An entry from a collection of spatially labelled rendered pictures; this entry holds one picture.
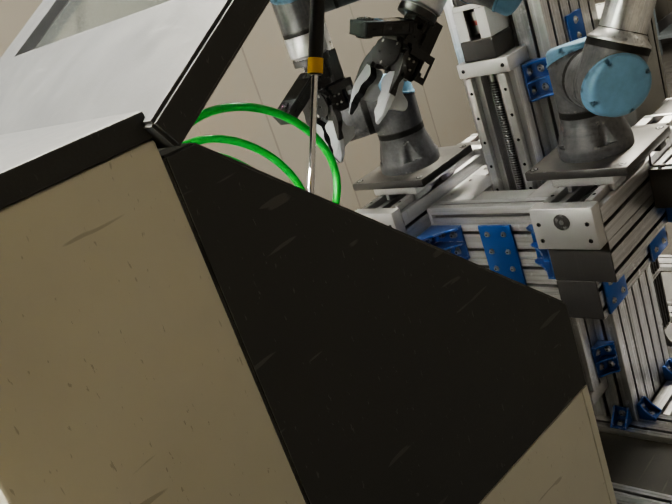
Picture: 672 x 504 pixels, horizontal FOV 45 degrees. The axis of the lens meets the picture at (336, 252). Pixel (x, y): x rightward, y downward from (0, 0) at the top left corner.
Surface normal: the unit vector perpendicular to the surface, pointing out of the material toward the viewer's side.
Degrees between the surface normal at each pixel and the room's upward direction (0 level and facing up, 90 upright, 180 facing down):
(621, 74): 97
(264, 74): 90
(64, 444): 90
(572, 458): 90
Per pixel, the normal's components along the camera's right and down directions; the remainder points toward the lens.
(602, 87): 0.06, 0.44
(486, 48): -0.62, 0.46
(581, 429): 0.67, 0.04
